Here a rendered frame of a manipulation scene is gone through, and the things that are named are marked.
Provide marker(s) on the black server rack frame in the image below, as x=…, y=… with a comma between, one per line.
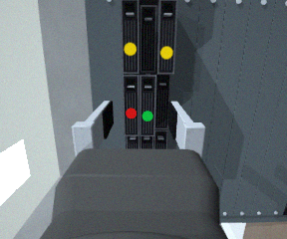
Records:
x=230, y=74

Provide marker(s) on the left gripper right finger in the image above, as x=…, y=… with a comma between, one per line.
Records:
x=188, y=134

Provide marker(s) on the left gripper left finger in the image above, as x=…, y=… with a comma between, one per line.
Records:
x=91, y=132

